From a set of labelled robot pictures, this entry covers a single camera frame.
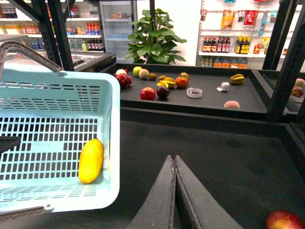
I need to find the red yellow apple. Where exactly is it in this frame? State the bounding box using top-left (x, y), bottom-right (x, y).
top-left (265, 210), bottom-right (305, 229)

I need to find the grey basket handle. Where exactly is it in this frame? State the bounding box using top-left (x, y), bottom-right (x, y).
top-left (0, 41), bottom-right (63, 74)

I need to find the light blue plastic basket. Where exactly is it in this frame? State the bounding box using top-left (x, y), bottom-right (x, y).
top-left (0, 68), bottom-right (120, 213)

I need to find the clear tape ring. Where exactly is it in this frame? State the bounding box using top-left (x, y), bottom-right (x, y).
top-left (186, 87), bottom-right (203, 99)

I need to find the orange persimmon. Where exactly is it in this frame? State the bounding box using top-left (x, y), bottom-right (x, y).
top-left (175, 76), bottom-right (188, 88)

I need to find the dark purple plum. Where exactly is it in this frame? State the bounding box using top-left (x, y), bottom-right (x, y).
top-left (156, 86), bottom-right (170, 99)

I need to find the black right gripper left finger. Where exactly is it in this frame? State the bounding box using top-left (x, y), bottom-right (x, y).
top-left (127, 155), bottom-right (176, 229)

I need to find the brown kiwi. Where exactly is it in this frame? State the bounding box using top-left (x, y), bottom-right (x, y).
top-left (149, 73), bottom-right (157, 81)
top-left (159, 75), bottom-right (167, 81)

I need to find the fuzzy pale peach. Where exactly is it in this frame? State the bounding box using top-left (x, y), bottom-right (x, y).
top-left (139, 69), bottom-right (150, 79)

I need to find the yellow star fruit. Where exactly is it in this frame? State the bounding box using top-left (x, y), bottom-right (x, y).
top-left (231, 74), bottom-right (245, 84)
top-left (157, 77), bottom-right (176, 88)

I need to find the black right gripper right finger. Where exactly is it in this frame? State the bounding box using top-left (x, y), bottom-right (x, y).
top-left (174, 156), bottom-right (242, 229)

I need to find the pink peach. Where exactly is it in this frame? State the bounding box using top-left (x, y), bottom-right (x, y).
top-left (224, 101), bottom-right (240, 109)

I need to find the green potted plant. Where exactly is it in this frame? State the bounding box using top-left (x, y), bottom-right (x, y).
top-left (125, 9), bottom-right (187, 65)

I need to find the pink dragon fruit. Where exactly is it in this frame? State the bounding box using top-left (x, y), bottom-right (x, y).
top-left (114, 73), bottom-right (132, 88)

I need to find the yellow mango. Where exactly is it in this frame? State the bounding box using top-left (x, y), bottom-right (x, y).
top-left (79, 138), bottom-right (104, 184)

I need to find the green apple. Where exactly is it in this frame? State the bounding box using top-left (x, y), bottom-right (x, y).
top-left (132, 66), bottom-right (142, 77)

